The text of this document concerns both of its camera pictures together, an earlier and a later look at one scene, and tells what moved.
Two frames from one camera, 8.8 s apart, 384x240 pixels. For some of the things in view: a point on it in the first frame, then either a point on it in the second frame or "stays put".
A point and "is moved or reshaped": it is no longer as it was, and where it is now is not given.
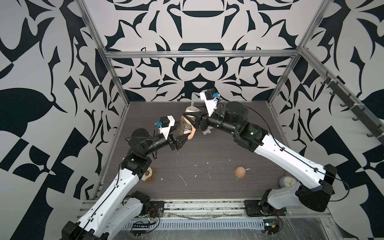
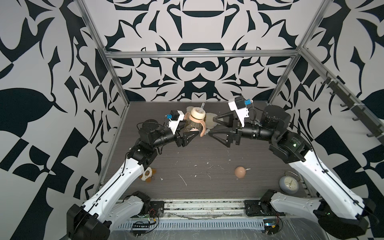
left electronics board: (139, 233) stays put
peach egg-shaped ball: (240, 172) stays put
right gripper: (200, 120) → (235, 133)
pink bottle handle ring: (191, 135) is moved or reshaped
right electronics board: (271, 226) stays put
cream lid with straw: (192, 108) is moved or reshaped
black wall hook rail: (360, 113) stays put
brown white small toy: (148, 175) stays put
